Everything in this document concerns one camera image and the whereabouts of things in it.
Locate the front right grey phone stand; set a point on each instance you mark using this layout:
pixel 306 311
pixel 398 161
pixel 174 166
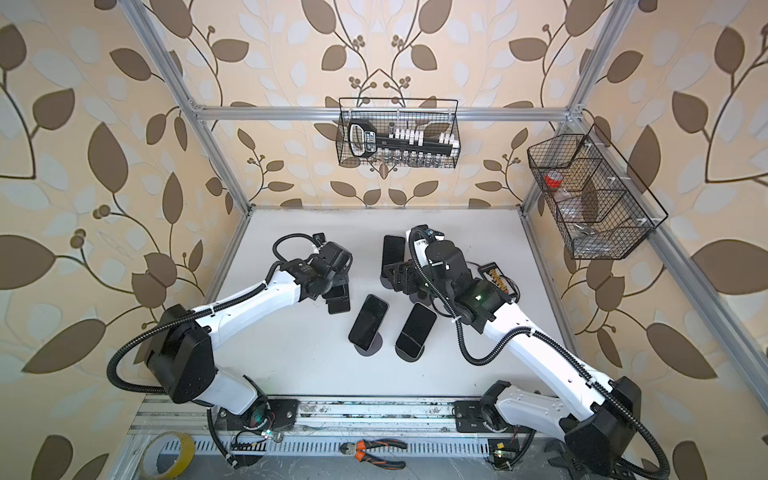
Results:
pixel 408 353

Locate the yellow tape roll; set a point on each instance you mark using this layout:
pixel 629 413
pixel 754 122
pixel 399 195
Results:
pixel 167 456

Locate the wire basket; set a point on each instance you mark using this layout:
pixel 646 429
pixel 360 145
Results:
pixel 432 114
pixel 604 208

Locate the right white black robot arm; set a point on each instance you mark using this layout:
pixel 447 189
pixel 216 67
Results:
pixel 597 417

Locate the front left grey phone stand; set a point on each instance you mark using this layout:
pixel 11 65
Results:
pixel 373 348

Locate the right wire basket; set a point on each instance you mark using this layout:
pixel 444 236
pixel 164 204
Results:
pixel 604 208

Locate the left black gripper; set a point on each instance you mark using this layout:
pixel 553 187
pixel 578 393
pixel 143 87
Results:
pixel 343 276

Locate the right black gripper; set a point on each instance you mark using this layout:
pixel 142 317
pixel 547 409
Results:
pixel 410 270

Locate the black adjustable wrench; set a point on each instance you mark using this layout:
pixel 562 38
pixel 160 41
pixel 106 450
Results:
pixel 564 459

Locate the grey phone stand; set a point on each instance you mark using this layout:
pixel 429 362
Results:
pixel 408 353
pixel 373 348

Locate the black phone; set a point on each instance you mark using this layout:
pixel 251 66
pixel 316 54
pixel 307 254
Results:
pixel 338 299
pixel 417 327
pixel 368 321
pixel 393 252

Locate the red capped bottle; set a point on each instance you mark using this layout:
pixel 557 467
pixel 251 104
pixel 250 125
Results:
pixel 553 180

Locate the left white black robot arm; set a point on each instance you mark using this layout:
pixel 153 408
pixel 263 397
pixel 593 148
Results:
pixel 181 350

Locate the black connector board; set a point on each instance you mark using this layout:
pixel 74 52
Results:
pixel 502 281

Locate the black socket tool set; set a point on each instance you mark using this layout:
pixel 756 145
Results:
pixel 364 141

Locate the back wire basket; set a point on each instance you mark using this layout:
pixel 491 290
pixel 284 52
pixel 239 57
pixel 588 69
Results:
pixel 432 114

